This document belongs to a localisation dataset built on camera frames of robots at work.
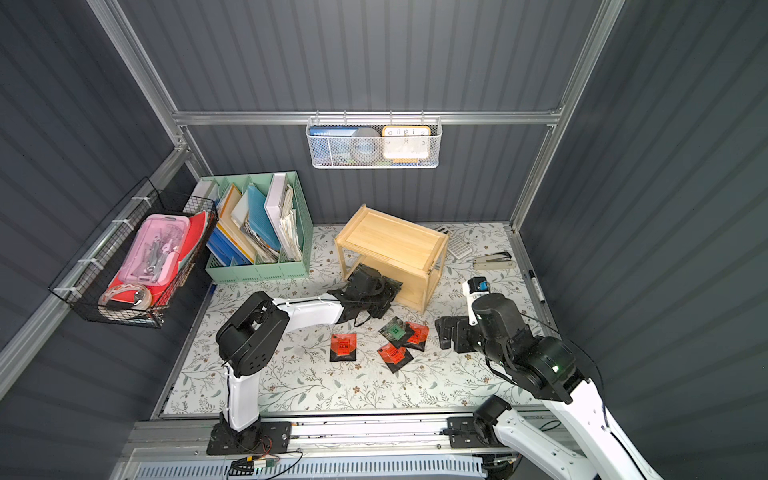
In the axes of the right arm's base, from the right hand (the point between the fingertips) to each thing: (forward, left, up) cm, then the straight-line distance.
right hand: (460, 321), depth 66 cm
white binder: (+41, +53, 0) cm, 67 cm away
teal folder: (+37, +58, -4) cm, 69 cm away
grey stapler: (+38, -22, -27) cm, 52 cm away
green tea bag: (+10, +15, -25) cm, 31 cm away
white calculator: (+44, -9, -24) cm, 51 cm away
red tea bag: (+4, +30, -25) cm, 40 cm away
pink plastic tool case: (+14, +74, +6) cm, 75 cm away
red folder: (+4, +76, +4) cm, 76 cm away
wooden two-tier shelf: (+25, +11, -6) cm, 28 cm away
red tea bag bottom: (+1, +15, -26) cm, 30 cm away
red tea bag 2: (+8, +8, -26) cm, 28 cm away
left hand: (+19, +13, -19) cm, 30 cm away
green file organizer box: (+32, +68, -14) cm, 77 cm away
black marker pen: (+29, -37, -30) cm, 56 cm away
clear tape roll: (+5, +78, +5) cm, 78 cm away
